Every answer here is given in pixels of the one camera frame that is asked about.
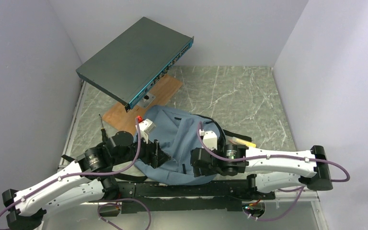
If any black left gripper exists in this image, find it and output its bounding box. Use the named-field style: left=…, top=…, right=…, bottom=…
left=113, top=130, right=171, bottom=168

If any blue backpack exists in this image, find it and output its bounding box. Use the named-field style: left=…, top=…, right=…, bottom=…
left=60, top=105, right=253, bottom=186

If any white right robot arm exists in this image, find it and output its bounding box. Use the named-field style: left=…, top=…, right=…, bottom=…
left=190, top=144, right=333, bottom=199

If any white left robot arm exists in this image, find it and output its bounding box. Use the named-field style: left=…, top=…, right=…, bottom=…
left=2, top=131, right=171, bottom=230

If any yellow highlighter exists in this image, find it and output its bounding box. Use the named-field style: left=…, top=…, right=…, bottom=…
left=229, top=137, right=256, bottom=148

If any wooden board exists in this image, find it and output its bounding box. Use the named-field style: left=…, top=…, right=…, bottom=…
left=103, top=75, right=183, bottom=135

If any black yellow screwdriver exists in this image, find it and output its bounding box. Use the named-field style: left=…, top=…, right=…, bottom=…
left=98, top=114, right=108, bottom=143

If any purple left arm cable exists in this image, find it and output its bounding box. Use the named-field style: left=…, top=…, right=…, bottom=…
left=0, top=116, right=153, bottom=230

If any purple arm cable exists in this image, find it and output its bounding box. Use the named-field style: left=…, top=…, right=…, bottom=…
left=197, top=121, right=351, bottom=222
left=0, top=116, right=153, bottom=230

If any grey network switch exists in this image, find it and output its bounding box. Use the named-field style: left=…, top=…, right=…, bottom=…
left=76, top=17, right=194, bottom=111

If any aluminium frame rail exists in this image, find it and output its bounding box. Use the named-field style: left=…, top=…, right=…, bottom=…
left=40, top=191, right=329, bottom=230

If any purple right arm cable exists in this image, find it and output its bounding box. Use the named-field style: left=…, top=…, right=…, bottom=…
left=197, top=121, right=351, bottom=222

